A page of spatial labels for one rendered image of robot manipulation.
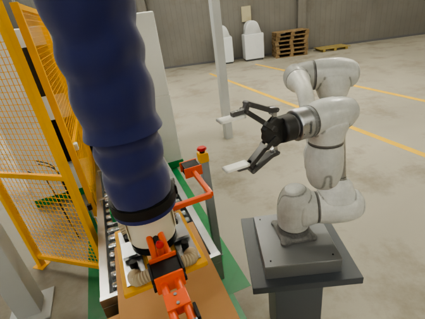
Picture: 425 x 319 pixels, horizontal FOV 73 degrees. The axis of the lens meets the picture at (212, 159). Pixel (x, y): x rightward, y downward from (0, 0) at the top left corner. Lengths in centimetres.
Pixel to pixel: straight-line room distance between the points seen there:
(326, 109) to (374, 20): 1337
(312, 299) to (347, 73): 116
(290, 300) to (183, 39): 1155
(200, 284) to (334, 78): 102
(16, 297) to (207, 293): 178
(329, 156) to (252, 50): 1097
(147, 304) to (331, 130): 90
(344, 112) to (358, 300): 175
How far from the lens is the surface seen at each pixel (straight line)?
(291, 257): 145
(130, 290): 105
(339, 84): 138
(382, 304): 245
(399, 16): 1464
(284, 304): 178
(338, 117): 85
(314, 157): 89
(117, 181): 89
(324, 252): 149
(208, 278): 124
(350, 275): 153
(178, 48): 1259
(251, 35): 1171
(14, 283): 261
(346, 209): 144
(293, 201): 136
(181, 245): 112
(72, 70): 79
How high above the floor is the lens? 188
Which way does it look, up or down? 27 degrees down
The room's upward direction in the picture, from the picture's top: 8 degrees counter-clockwise
